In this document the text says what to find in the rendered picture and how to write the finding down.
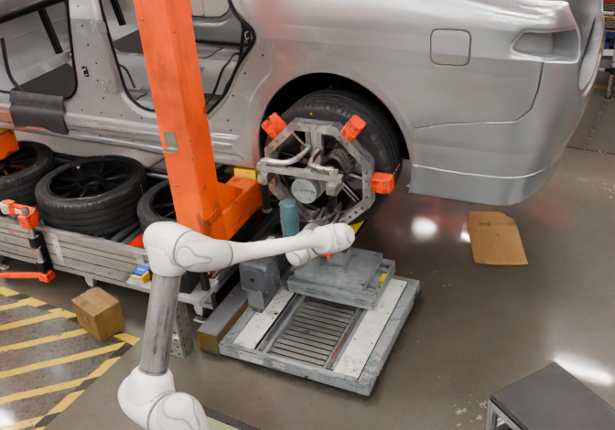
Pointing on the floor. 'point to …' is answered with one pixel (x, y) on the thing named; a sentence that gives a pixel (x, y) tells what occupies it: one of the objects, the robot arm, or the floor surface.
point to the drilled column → (181, 333)
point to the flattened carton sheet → (495, 239)
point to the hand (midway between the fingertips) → (333, 207)
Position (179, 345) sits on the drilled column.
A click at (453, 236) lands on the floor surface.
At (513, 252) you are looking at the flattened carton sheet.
